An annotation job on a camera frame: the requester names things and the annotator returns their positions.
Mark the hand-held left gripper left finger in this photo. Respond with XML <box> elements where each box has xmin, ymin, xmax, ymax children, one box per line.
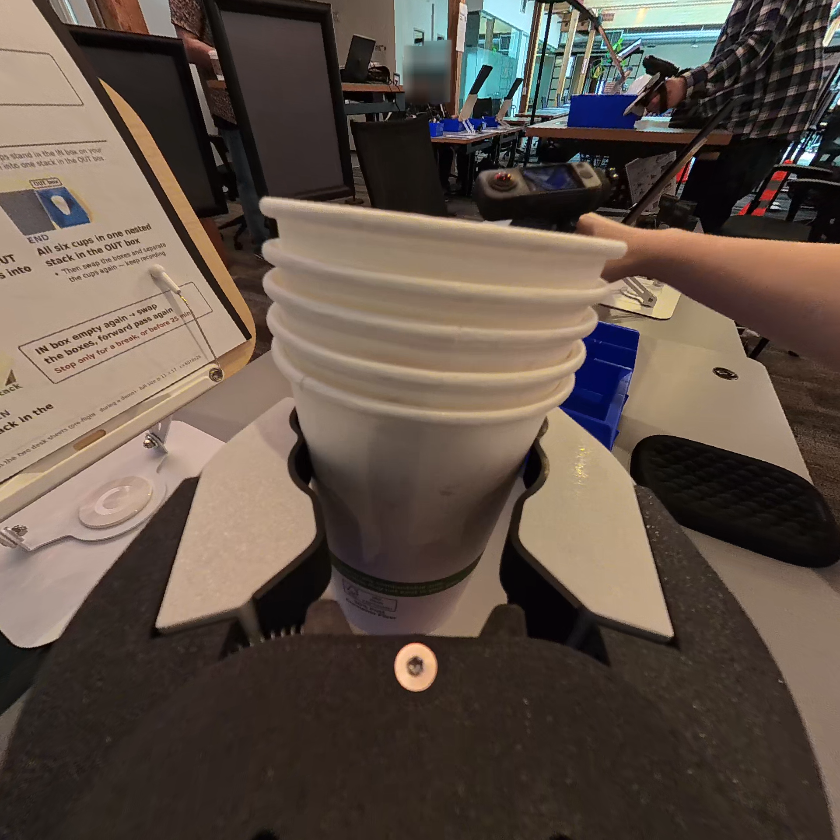
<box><xmin>155</xmin><ymin>402</ymin><xmax>334</xmax><ymax>640</ymax></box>

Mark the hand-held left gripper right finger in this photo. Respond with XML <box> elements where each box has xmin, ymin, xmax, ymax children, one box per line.
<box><xmin>499</xmin><ymin>407</ymin><xmax>677</xmax><ymax>644</ymax></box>

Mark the blue plastic bin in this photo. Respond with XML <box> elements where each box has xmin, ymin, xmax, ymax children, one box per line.
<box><xmin>567</xmin><ymin>92</ymin><xmax>641</xmax><ymax>130</ymax></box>
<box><xmin>561</xmin><ymin>321</ymin><xmax>641</xmax><ymax>451</ymax></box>

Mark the person's right forearm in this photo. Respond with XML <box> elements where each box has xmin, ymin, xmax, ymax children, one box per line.
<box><xmin>630</xmin><ymin>224</ymin><xmax>840</xmax><ymax>371</ymax></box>

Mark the person's right hand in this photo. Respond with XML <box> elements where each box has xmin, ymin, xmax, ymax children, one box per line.
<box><xmin>575</xmin><ymin>210</ymin><xmax>664</xmax><ymax>283</ymax></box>

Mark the brown wooden table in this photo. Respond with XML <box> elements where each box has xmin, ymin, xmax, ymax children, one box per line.
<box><xmin>525</xmin><ymin>122</ymin><xmax>736</xmax><ymax>149</ymax></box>

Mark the dark tilted sign board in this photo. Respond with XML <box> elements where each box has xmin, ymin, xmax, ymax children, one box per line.
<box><xmin>621</xmin><ymin>95</ymin><xmax>742</xmax><ymax>231</ymax></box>

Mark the black wrist rest pad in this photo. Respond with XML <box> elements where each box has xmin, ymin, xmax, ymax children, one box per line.
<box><xmin>630</xmin><ymin>434</ymin><xmax>840</xmax><ymax>569</ymax></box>

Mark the open black laptop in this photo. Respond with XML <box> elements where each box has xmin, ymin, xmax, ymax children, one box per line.
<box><xmin>339</xmin><ymin>35</ymin><xmax>379</xmax><ymax>84</ymax></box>

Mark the black display board stand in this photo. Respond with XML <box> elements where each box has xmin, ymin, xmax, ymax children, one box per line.
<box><xmin>204</xmin><ymin>0</ymin><xmax>358</xmax><ymax>250</ymax></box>
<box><xmin>69</xmin><ymin>27</ymin><xmax>232</xmax><ymax>220</ymax></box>

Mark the printed instruction sign board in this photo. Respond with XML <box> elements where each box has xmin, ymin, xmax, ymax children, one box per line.
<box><xmin>0</xmin><ymin>0</ymin><xmax>250</xmax><ymax>441</ymax></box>

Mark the white mount plate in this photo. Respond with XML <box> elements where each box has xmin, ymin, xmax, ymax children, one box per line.
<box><xmin>598</xmin><ymin>273</ymin><xmax>683</xmax><ymax>321</ymax></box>
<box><xmin>0</xmin><ymin>420</ymin><xmax>227</xmax><ymax>648</ymax></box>

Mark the wooden post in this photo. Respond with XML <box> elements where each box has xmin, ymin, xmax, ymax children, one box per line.
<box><xmin>90</xmin><ymin>0</ymin><xmax>152</xmax><ymax>36</ymax></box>

